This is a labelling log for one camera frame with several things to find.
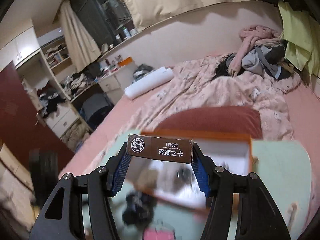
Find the green hanging garment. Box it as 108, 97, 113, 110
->
278, 1, 319, 76

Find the small orange box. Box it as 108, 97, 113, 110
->
118, 57, 133, 67

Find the white bedside cabinet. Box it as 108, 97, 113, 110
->
98, 62, 137, 105

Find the orange cardboard box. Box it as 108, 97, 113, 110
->
126, 129, 252, 211

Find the pink floral quilt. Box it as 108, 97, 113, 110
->
80, 55, 301, 174

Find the white paper roll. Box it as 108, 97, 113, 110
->
124, 67, 174, 100

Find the pile of clothes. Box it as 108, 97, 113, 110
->
214, 25, 294, 80

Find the brown card box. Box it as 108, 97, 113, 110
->
126, 134, 194, 164

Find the red pillow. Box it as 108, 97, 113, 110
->
154, 106, 263, 139

